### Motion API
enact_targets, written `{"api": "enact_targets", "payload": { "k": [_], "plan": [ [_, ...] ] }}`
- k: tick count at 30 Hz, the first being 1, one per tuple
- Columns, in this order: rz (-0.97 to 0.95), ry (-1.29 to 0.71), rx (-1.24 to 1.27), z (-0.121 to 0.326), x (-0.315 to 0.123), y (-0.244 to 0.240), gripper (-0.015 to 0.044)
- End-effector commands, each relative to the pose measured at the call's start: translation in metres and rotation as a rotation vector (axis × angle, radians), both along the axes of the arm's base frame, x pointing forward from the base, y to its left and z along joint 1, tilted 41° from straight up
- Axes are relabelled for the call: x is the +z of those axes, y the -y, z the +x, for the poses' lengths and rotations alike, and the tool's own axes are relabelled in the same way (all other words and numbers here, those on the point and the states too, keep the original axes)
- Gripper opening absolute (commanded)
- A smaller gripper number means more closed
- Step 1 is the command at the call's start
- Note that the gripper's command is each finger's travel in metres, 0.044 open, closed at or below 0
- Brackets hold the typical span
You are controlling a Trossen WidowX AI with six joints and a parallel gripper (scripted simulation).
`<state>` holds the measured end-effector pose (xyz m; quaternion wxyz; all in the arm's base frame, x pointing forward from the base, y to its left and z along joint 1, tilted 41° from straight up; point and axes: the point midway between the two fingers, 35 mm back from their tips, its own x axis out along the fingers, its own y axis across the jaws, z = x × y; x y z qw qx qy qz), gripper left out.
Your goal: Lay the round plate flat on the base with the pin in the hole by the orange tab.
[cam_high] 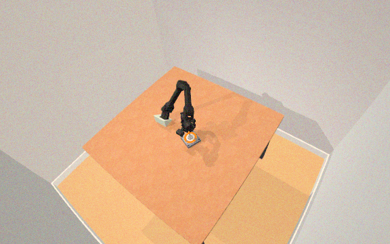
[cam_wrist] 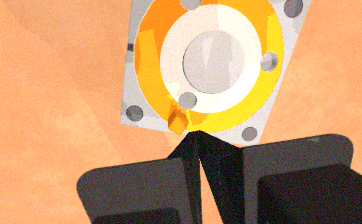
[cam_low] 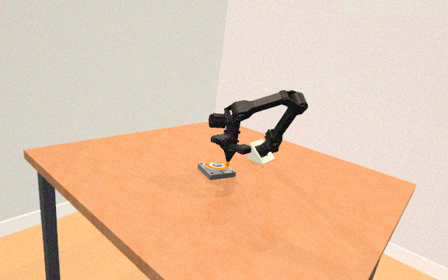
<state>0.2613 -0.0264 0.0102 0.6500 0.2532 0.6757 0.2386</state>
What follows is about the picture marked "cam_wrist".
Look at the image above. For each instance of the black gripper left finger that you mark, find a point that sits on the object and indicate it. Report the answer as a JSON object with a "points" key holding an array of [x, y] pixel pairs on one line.
{"points": [[174, 181]]}

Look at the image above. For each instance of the orange and yellow round plate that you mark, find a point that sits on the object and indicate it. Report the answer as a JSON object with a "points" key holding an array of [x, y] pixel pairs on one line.
{"points": [[163, 34]]}

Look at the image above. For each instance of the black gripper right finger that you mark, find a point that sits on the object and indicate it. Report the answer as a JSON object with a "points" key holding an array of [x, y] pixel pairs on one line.
{"points": [[233, 172]]}

